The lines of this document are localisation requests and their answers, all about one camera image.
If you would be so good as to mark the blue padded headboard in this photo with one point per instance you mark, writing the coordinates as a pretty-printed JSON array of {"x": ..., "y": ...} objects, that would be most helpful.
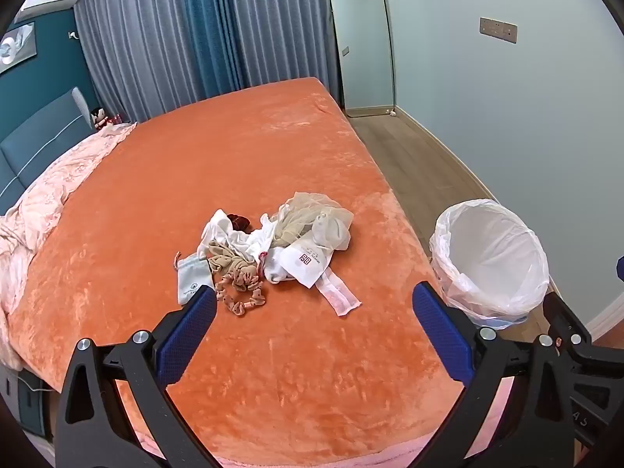
[{"x": 34, "y": 146}]

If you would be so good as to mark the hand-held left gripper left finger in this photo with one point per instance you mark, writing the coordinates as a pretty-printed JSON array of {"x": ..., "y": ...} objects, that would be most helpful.
[{"x": 187, "y": 331}]

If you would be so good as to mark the blue curtain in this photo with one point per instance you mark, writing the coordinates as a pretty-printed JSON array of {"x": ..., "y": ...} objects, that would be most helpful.
[{"x": 212, "y": 24}]

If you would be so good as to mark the beige cloth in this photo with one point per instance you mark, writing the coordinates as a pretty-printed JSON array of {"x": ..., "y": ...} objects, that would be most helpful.
[{"x": 226, "y": 256}]

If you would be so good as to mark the small doll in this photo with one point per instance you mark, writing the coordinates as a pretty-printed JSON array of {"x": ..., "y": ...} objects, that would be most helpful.
[{"x": 100, "y": 117}]

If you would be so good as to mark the pink dotted scrunchie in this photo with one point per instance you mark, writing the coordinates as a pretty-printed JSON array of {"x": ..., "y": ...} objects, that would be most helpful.
[{"x": 243, "y": 280}]

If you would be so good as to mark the framed wall picture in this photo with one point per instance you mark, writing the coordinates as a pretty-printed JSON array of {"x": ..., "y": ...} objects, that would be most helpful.
[{"x": 17, "y": 46}]

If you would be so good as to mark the beige mesh bag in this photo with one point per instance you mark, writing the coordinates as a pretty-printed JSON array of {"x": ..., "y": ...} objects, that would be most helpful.
[{"x": 312, "y": 214}]

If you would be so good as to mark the pink bed sheet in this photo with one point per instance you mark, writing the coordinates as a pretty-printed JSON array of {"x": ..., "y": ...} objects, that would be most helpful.
[{"x": 317, "y": 463}]

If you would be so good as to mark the white glove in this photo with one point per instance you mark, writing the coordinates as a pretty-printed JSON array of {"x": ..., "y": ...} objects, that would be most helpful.
[{"x": 219, "y": 228}]

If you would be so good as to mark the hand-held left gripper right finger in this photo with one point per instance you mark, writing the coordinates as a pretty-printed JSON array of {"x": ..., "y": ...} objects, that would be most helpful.
[{"x": 441, "y": 331}]

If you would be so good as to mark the white air conditioner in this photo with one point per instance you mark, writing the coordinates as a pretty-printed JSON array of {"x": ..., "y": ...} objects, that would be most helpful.
[{"x": 48, "y": 2}]

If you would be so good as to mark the pink and white plastic wrapper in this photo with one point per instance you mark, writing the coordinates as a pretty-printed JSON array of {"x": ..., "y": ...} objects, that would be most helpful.
[{"x": 336, "y": 295}]

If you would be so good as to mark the dark grey bed base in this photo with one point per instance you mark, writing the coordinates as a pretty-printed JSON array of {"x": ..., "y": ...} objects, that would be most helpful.
[{"x": 24, "y": 399}]

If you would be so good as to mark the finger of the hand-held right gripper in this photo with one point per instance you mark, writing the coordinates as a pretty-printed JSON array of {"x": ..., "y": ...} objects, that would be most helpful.
[{"x": 565, "y": 324}]

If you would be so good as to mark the pink floral quilt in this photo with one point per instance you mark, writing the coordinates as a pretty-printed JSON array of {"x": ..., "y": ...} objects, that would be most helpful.
[{"x": 58, "y": 180}]

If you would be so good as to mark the standing mirror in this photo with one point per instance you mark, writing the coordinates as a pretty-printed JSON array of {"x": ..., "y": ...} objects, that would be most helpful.
[{"x": 363, "y": 39}]

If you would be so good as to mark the dark red scrunchie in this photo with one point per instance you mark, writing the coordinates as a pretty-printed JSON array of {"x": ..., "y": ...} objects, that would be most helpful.
[{"x": 240, "y": 223}]

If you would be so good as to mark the wall socket panel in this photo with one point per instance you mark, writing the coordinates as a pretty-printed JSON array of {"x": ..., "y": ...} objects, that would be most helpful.
[{"x": 498, "y": 29}]

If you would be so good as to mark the orange plush blanket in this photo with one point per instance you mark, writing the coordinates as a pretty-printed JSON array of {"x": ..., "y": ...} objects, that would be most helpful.
[{"x": 243, "y": 156}]

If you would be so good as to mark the white labelled packet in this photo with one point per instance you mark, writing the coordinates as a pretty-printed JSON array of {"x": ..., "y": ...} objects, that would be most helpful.
[{"x": 312, "y": 263}]

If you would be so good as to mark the grey curtain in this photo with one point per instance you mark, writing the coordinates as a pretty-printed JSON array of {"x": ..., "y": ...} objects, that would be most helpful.
[
  {"x": 282, "y": 19},
  {"x": 131, "y": 34}
]

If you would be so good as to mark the trash bin with white liner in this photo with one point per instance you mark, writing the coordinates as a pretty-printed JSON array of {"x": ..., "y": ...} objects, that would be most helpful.
[{"x": 492, "y": 253}]

